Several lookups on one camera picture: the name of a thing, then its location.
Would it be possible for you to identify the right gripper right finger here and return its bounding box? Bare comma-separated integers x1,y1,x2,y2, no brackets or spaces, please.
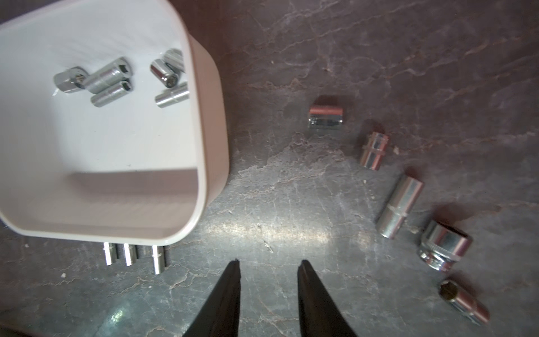
298,260,357,336

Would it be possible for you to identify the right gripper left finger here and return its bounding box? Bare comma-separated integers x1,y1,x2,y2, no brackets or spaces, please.
183,260,241,336

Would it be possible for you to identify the long thin chrome socket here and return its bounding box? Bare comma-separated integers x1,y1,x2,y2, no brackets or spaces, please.
103,242,118,266

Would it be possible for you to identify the large wide chrome socket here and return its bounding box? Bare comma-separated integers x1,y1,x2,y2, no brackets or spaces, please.
417,220,474,272

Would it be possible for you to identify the white plastic storage box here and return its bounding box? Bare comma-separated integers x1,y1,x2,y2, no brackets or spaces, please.
1,1,230,246

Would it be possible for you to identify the small chrome adapter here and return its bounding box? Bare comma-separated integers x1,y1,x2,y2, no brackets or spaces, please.
154,82,189,108

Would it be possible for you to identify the long chrome socket in box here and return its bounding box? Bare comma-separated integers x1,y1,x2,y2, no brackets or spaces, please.
91,80,133,108

